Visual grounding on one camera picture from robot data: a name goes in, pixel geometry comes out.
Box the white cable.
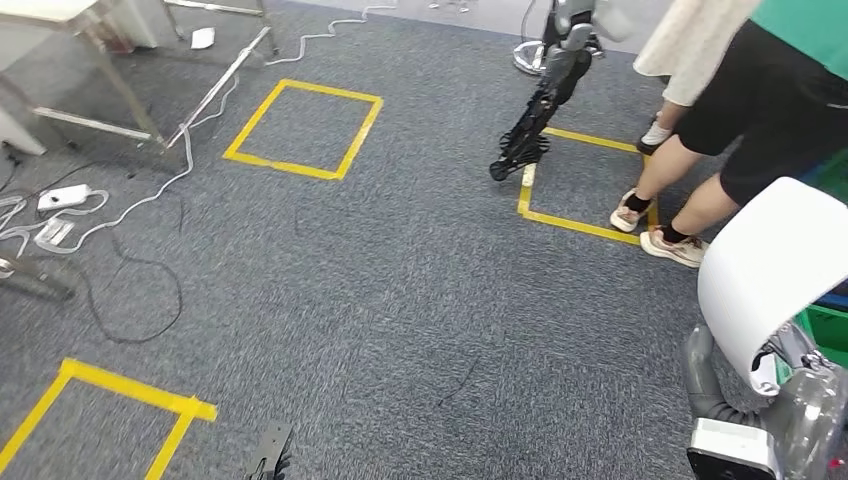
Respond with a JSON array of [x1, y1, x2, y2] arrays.
[[0, 3, 400, 256]]

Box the green plastic crate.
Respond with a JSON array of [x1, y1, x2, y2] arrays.
[[793, 303, 848, 370]]

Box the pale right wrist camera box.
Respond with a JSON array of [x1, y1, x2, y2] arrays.
[[685, 417, 788, 480]]

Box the standing humanoid robot leg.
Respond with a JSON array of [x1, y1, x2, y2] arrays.
[[488, 0, 607, 183]]

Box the stainless steel side table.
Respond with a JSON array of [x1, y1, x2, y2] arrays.
[[0, 0, 278, 158]]

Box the chrome round stand base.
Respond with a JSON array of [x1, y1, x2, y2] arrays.
[[511, 38, 552, 77]]

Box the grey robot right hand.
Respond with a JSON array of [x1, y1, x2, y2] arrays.
[[750, 319, 848, 480]]

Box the white glossy mirror cover part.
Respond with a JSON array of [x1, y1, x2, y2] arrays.
[[696, 176, 848, 399]]

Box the person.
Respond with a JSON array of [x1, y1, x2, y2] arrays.
[[609, 0, 848, 270], [632, 0, 763, 158]]

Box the black cable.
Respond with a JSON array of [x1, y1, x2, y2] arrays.
[[66, 158, 185, 346]]

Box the grey metal floor bar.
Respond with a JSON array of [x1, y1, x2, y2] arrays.
[[0, 254, 77, 303]]

